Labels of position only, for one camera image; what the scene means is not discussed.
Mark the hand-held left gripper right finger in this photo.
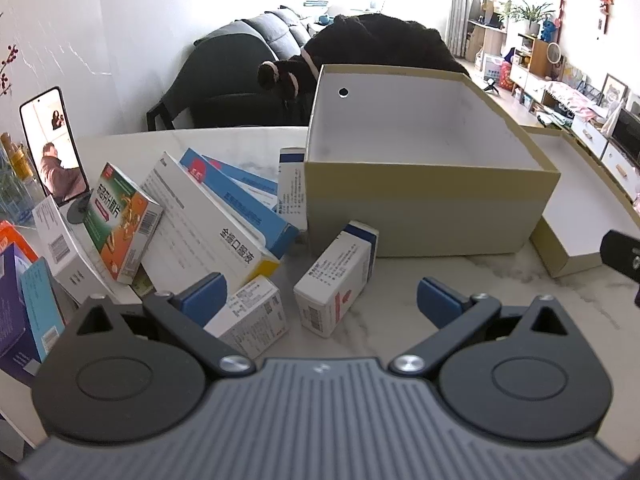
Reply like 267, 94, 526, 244
389, 276, 571, 378

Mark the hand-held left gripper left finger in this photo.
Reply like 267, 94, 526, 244
75, 272, 258, 378

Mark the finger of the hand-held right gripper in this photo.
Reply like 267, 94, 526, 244
600, 230, 640, 308

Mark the small white medicine box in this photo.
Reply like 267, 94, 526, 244
204, 275, 289, 361

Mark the tan cardboard box lid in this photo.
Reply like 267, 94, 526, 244
520, 126, 640, 279

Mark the white yellow-green medicine box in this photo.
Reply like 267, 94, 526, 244
131, 264, 157, 297

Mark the large white medicine box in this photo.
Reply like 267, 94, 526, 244
140, 152, 282, 288

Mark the tan cardboard box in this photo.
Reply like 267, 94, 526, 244
304, 64, 562, 259

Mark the white strawberry medicine box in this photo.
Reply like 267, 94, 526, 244
293, 220, 380, 338

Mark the white green medicine box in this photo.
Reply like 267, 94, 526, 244
81, 162, 164, 285

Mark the white navy medicine box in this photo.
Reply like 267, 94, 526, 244
277, 147, 309, 233

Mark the white barcode medicine box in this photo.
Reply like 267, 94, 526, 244
32, 195, 126, 308

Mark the purple box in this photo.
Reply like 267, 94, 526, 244
0, 242, 46, 388

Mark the white marble desktop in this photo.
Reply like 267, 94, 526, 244
0, 126, 640, 461

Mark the black toaster oven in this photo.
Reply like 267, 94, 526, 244
611, 102, 640, 158

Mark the white low cabinet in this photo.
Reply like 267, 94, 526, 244
500, 57, 640, 206

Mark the black phone stand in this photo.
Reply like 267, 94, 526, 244
65, 192, 93, 225

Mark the pink cloth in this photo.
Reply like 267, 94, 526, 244
544, 81, 608, 117

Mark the orange box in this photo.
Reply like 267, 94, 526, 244
0, 220, 40, 263

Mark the clear water bottle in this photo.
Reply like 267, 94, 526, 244
0, 165, 43, 228

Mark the small round fan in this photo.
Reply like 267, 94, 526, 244
545, 42, 564, 81

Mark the smartphone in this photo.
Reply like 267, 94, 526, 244
19, 86, 90, 207

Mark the wooden shelf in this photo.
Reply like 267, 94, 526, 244
517, 34, 553, 78

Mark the yellow liquid glass bottle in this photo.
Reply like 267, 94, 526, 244
0, 132, 26, 181

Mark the wooden desk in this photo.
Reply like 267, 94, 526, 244
466, 20, 508, 61

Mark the potted green plant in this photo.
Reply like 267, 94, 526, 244
500, 0, 557, 36

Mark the black fleece jacket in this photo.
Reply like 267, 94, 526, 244
257, 14, 471, 126

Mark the red berry bouquet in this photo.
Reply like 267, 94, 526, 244
0, 45, 18, 96

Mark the picture frame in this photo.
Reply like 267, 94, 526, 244
601, 73, 629, 107

